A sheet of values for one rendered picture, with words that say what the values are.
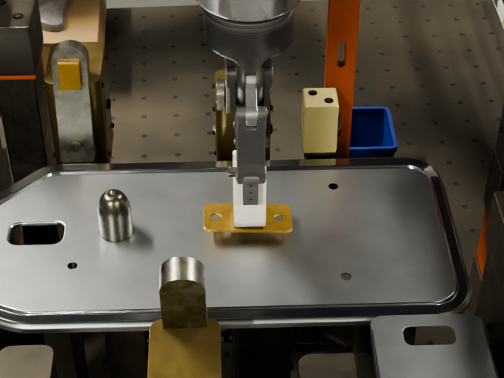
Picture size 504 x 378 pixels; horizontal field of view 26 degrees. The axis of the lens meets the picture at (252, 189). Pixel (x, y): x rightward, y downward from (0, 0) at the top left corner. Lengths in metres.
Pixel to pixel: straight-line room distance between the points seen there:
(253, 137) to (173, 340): 0.18
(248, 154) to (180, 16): 1.05
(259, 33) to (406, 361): 0.30
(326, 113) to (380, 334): 0.26
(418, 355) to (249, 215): 0.21
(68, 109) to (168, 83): 0.65
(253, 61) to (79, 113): 0.31
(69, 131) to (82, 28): 0.62
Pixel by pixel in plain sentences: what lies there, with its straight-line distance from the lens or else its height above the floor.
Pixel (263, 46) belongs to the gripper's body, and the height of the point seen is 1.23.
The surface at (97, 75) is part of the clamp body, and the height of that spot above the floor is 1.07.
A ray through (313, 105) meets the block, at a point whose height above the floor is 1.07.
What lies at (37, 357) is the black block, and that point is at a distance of 0.97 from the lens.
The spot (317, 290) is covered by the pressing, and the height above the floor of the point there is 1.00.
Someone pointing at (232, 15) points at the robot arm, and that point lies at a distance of 0.86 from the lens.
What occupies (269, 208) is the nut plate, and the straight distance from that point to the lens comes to 1.06.
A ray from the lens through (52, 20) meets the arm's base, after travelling 1.75.
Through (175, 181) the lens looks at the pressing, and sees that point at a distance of 1.11.
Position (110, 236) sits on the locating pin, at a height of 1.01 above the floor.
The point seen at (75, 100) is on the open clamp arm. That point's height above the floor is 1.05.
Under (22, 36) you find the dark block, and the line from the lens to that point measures 1.15.
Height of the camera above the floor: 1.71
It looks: 40 degrees down
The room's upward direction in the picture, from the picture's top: straight up
